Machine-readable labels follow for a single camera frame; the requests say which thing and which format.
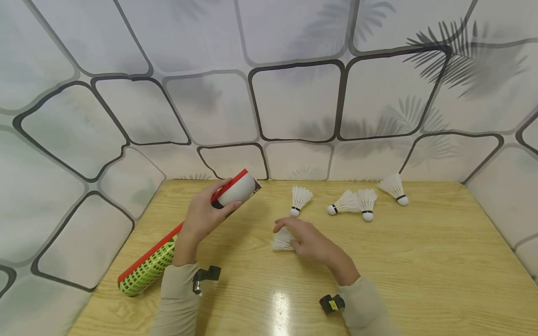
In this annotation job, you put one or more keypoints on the person's right hand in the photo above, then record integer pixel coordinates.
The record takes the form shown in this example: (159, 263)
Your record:
(319, 249)

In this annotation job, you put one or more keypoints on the person's left hand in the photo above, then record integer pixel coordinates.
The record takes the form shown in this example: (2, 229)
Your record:
(196, 221)

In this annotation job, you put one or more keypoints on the person's left thumb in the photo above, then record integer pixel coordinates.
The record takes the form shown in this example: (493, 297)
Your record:
(229, 208)

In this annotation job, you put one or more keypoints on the person's right fingers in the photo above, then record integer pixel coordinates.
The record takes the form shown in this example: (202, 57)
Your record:
(289, 225)

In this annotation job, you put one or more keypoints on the person's left index finger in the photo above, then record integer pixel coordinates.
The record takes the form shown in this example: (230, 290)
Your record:
(221, 185)

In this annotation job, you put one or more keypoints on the white feather shuttlecock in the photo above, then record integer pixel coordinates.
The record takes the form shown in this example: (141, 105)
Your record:
(346, 203)
(281, 241)
(367, 201)
(394, 187)
(300, 198)

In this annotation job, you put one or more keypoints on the red green shuttlecock tube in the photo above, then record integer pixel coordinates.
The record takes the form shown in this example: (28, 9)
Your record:
(149, 268)

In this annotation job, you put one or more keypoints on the person's right forearm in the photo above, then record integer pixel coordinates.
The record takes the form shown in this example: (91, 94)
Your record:
(367, 310)

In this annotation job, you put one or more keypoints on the person's left forearm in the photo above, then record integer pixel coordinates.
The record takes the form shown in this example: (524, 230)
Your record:
(178, 303)

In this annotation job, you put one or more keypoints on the black wrist band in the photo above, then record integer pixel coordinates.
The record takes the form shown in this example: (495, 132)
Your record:
(207, 276)
(332, 304)

